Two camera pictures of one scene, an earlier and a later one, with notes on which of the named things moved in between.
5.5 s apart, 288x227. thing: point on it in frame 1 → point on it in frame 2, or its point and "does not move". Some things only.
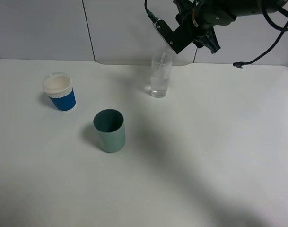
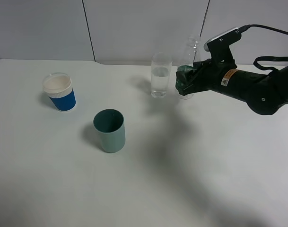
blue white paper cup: (58, 87) does not move
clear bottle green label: (165, 48) → (191, 56)
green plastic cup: (109, 124) does not move
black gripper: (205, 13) → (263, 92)
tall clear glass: (161, 63) does not move
